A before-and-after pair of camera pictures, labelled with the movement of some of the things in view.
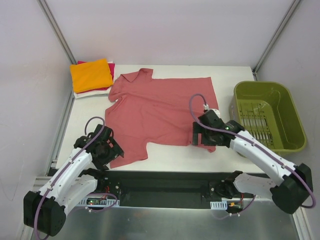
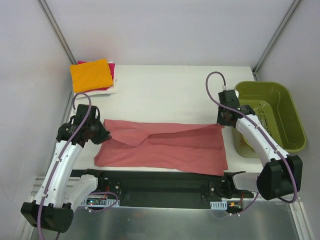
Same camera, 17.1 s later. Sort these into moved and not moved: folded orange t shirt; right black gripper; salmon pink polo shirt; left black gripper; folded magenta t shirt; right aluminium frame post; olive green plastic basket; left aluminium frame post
Moved: left black gripper; salmon pink polo shirt; right black gripper
Not moved: right aluminium frame post; left aluminium frame post; olive green plastic basket; folded orange t shirt; folded magenta t shirt
